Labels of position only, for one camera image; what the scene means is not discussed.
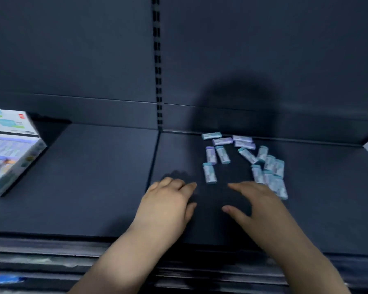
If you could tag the person's left hand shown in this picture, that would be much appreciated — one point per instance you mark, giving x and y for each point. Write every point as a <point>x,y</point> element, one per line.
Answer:
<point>164,211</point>

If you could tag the person's right hand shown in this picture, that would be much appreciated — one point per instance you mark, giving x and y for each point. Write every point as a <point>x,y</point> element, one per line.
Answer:
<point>266,217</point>

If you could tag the person's left thumb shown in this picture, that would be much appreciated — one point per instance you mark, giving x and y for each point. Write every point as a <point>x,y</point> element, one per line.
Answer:
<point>190,212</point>

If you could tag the person's right thumb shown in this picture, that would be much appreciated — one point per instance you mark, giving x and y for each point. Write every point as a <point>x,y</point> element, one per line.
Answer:
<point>234,211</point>

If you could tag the person's left middle finger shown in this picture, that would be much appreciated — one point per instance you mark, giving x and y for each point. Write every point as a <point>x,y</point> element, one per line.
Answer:
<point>177,184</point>

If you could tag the person's left little finger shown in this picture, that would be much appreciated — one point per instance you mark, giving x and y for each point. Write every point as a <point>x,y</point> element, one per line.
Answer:
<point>152,186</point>

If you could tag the person's right forearm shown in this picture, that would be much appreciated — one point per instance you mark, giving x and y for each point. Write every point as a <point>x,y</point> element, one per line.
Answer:
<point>306,269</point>

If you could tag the person's left forearm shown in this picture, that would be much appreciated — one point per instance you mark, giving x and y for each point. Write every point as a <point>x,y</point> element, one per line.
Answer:
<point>119,263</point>

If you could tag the pile of small wrapped erasers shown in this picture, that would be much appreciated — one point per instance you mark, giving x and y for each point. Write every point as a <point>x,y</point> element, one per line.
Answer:
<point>271,166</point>

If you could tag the slotted black shelf upright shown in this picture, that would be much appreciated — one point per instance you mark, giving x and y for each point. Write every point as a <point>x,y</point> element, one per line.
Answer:
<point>157,64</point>

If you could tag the white printed display box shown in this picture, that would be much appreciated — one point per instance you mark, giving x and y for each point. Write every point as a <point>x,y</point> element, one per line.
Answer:
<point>12,156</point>

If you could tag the blue shelf label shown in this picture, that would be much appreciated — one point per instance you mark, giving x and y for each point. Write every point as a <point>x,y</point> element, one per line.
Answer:
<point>6,279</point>

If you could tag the dark shelf front rail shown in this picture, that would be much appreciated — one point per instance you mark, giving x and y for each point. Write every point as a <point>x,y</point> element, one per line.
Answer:
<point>49,260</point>

